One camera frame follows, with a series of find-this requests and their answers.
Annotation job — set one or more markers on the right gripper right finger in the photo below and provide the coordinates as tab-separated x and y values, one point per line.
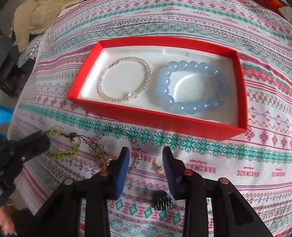
232	214

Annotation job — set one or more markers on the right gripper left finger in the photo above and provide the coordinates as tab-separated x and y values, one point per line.
60	214

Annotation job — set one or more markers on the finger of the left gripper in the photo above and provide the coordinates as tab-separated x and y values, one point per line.
29	147

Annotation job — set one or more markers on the gold hoop earrings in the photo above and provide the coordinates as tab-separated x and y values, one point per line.
103	159

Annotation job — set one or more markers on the black hair claw clip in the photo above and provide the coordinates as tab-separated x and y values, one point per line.
160	200

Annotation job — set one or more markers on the small gold pearl earring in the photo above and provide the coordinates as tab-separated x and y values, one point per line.
158	169

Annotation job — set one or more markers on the red jewelry box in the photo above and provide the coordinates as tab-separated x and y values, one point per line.
173	84

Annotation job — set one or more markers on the left hand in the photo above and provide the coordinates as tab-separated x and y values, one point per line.
6	222

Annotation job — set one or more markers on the patterned handmade bedspread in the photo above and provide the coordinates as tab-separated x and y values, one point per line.
258	161

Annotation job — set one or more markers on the beige quilted blanket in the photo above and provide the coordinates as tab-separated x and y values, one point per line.
35	16

